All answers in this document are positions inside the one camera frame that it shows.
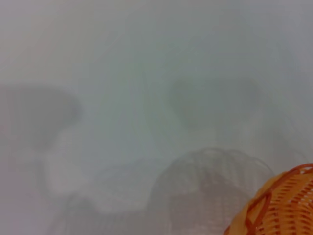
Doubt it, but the orange woven plastic basket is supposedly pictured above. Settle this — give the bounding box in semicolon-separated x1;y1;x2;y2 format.
223;163;313;235

